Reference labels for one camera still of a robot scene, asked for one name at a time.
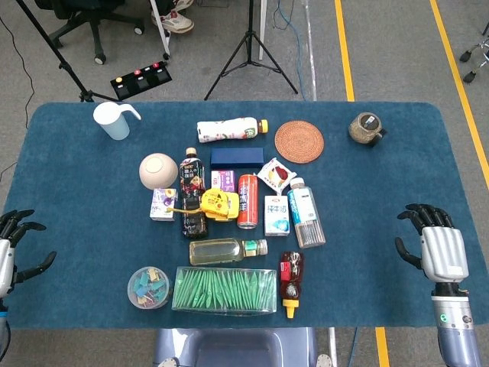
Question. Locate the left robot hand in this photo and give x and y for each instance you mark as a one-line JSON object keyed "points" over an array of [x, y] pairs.
{"points": [[5, 260]]}

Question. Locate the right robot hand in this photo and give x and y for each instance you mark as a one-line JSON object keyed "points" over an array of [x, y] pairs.
{"points": [[443, 252]]}

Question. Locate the yellow tape measure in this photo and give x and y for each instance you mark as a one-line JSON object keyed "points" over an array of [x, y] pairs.
{"points": [[214, 202]]}

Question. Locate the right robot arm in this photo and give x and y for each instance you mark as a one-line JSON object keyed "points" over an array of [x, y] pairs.
{"points": [[454, 325]]}

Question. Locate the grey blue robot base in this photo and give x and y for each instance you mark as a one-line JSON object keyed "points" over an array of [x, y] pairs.
{"points": [[237, 348]]}

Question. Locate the blue table cloth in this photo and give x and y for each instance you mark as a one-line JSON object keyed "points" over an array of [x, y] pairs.
{"points": [[382, 172]]}

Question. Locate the clear bottle with blue label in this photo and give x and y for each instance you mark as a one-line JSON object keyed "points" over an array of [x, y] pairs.
{"points": [[305, 214]]}

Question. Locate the glass jar of grains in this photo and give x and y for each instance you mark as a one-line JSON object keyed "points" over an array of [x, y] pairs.
{"points": [[364, 130]]}

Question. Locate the round tub of binder clips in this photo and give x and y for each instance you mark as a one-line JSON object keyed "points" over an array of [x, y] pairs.
{"points": [[149, 288]]}

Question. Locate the honey squeeze bottle yellow nozzle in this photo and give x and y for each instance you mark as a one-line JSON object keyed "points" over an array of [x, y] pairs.
{"points": [[292, 279]]}

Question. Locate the purple white juice carton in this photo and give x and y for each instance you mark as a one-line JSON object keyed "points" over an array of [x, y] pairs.
{"points": [[163, 204]]}

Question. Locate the white blue milk carton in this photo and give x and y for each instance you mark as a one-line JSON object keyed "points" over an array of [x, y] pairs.
{"points": [[277, 216]]}

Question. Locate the light blue plastic pitcher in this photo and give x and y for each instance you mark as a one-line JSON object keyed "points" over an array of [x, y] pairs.
{"points": [[114, 122]]}

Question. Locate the beige upturned bowl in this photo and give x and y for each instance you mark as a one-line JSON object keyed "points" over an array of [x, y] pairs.
{"points": [[158, 171]]}

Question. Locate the round woven rattan coaster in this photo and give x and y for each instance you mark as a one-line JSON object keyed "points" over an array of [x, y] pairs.
{"points": [[299, 142]]}

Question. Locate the white red snack packet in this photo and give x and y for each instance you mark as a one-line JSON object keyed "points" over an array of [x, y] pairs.
{"points": [[277, 174]]}

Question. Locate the chair base with casters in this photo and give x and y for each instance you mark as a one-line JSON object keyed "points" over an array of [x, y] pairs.
{"points": [[468, 55]]}

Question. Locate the orange soda can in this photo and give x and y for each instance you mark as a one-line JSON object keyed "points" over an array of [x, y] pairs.
{"points": [[247, 202]]}

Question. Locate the dark coffee drink bottle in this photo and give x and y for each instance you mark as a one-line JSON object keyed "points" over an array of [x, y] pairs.
{"points": [[193, 176]]}

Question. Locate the black slanted light stand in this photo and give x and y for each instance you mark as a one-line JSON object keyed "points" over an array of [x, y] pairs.
{"points": [[57, 57]]}

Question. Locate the pale yellow liquid bottle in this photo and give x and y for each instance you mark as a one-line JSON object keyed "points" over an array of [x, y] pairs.
{"points": [[221, 251]]}

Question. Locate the clear box of green sachets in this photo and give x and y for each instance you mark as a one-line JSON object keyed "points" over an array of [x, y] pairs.
{"points": [[225, 290]]}

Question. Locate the black pedal box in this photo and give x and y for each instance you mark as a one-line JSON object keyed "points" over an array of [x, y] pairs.
{"points": [[141, 82]]}

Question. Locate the navy blue rectangular box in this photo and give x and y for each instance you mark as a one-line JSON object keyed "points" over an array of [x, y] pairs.
{"points": [[237, 157]]}

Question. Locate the small purple pink box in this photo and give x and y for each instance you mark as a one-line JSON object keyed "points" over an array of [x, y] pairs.
{"points": [[223, 180]]}

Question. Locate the white yogurt drink bottle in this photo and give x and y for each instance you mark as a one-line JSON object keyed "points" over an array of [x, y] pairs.
{"points": [[229, 130]]}

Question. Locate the black office chair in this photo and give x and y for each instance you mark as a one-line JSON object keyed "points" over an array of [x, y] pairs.
{"points": [[95, 15]]}

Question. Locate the black tripod stand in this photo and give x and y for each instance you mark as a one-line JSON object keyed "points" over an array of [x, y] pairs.
{"points": [[250, 38]]}

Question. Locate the seated person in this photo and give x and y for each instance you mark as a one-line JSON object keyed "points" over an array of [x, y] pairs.
{"points": [[173, 21]]}

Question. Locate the white frame pole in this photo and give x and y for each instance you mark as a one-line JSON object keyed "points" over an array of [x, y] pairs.
{"points": [[263, 26], [159, 30]]}

